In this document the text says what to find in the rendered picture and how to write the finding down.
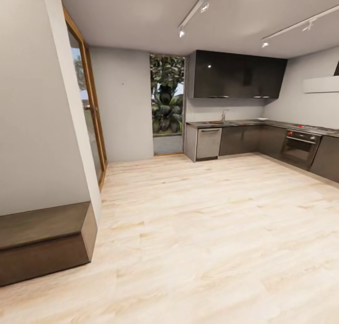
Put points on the fixed window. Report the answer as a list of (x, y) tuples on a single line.
[(168, 92)]

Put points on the dishwasher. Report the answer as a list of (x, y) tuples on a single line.
[(208, 143)]

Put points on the drop in sink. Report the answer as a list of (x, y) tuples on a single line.
[(236, 121)]

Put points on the range hood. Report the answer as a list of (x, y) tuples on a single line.
[(324, 84)]

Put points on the oven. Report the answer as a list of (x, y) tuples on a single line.
[(301, 146)]

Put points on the cabinet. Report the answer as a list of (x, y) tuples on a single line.
[(263, 77), (39, 242), (215, 75)]

